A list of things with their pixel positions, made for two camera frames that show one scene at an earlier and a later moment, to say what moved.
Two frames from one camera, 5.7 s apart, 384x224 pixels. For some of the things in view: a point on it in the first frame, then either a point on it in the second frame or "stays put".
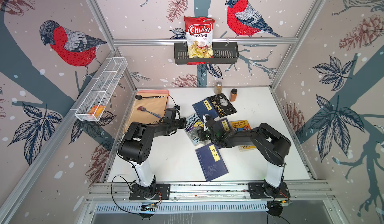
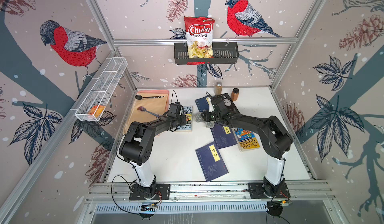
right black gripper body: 205,137 to 211,116
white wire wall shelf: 96,96 stays put
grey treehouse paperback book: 193,124 to 187,110
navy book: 211,162 stays put
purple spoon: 143,109 stays put
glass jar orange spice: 233,94 stays put
